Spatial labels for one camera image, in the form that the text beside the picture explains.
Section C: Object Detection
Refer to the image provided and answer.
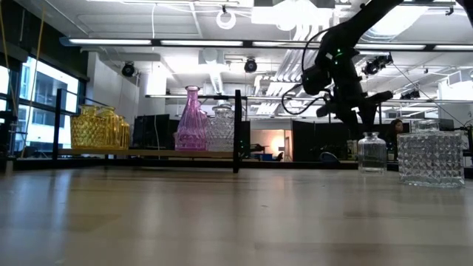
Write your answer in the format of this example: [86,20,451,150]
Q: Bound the clear square diamond-cut vase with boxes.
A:
[396,118,466,188]

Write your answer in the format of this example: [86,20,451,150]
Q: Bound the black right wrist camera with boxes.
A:
[301,65,333,96]

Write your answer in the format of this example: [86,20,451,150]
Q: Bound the long ceiling light bar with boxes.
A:
[58,36,473,52]

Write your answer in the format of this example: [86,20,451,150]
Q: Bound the clear ribbed jar vase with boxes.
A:
[357,132,388,174]

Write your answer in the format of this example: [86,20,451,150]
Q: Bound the person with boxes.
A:
[385,117,406,160]

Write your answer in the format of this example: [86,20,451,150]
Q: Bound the white ring ceiling lamp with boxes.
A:
[216,9,237,30]

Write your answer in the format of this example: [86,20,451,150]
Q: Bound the small amber ribbed vase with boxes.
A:
[118,116,132,151]

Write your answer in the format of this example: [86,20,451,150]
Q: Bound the wooden shelf black frame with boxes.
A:
[52,87,242,174]

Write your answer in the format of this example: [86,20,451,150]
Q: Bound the clear textured jar vase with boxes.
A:
[205,104,236,152]

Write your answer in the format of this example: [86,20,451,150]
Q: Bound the yellow cable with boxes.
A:
[20,0,47,158]

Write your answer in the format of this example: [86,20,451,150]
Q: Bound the amber round vase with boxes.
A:
[69,104,108,151]

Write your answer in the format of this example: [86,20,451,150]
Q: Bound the dark blue office chair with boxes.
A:
[319,151,339,164]

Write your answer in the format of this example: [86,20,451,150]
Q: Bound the black room divider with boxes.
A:
[291,118,411,163]

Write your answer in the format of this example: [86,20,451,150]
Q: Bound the pink ringed bottle vase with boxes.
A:
[173,85,208,151]

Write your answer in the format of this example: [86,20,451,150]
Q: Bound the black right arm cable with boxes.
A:
[281,27,332,116]

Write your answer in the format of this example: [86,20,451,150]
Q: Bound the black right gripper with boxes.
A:
[316,50,394,134]

